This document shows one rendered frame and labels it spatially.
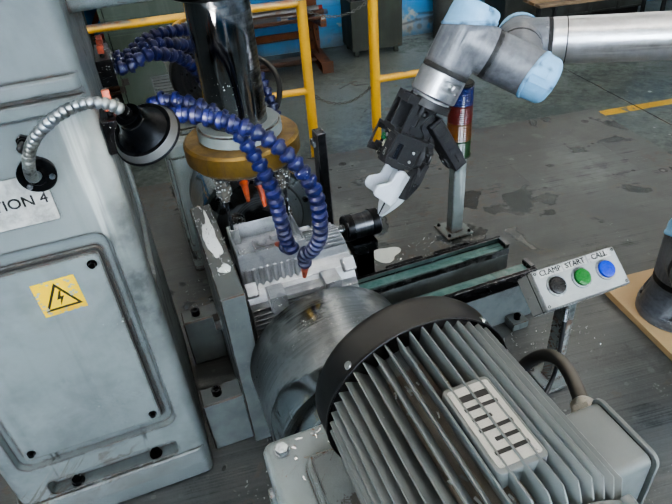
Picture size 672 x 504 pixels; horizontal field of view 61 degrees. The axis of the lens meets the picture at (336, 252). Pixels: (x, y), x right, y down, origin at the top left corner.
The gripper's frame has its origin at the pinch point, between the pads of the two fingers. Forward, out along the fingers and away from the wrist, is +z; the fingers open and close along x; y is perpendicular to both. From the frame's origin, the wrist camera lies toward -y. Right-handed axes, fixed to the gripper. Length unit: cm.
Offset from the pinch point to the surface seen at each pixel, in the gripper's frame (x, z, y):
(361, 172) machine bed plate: -79, 18, -42
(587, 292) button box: 22.3, -3.2, -28.6
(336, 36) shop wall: -490, 9, -201
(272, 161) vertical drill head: 2.7, -3.5, 24.4
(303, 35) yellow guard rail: -228, -2, -64
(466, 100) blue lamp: -32.9, -19.4, -30.2
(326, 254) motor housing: -2.0, 12.0, 5.9
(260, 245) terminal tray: -5.1, 14.4, 17.1
